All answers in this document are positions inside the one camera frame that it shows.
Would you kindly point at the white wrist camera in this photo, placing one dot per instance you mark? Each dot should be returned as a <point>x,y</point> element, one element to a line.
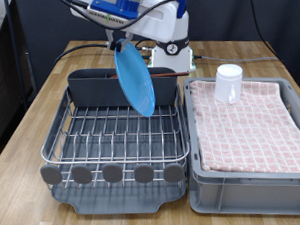
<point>105,17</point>

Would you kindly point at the grey plastic drip tray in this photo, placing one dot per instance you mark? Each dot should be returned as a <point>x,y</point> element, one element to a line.
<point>120,200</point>

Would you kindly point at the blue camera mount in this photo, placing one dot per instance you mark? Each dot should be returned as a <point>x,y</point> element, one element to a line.
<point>118,8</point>

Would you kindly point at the dark grey cutlery holder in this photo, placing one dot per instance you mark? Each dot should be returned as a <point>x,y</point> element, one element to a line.
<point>89,93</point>

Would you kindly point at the blue plate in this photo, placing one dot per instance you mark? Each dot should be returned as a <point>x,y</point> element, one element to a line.
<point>135,83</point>

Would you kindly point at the white mug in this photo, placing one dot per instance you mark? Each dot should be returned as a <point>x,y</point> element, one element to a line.
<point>227,85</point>

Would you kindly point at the brown wooden spoon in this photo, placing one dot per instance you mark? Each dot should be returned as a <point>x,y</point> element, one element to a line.
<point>168,74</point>

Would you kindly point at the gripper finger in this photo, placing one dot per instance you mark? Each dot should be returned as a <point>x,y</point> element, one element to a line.
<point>110,39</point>
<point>127,40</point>

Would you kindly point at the grey plastic crate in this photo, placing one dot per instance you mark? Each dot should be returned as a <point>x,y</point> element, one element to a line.
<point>247,195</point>

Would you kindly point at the pink checked cloth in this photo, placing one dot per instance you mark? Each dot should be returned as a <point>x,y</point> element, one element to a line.
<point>244,131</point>

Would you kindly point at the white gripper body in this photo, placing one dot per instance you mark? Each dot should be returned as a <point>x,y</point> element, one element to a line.
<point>153,25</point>

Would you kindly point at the dark partition panel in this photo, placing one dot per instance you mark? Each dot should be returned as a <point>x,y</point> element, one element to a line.
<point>46,20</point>

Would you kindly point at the black metal pole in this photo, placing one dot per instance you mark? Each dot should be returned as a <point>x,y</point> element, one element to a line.
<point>15,48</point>

